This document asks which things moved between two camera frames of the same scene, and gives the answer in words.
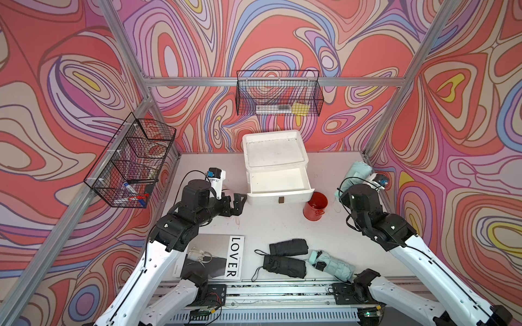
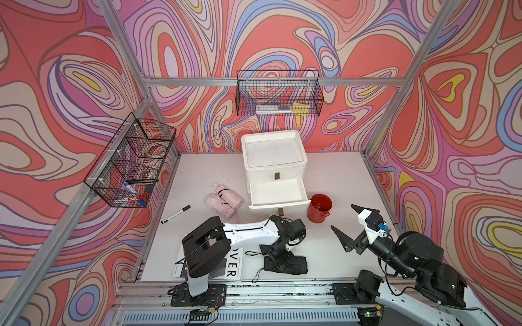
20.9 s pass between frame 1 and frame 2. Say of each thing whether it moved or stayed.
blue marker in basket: stayed
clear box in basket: stayed
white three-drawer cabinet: stayed
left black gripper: moved
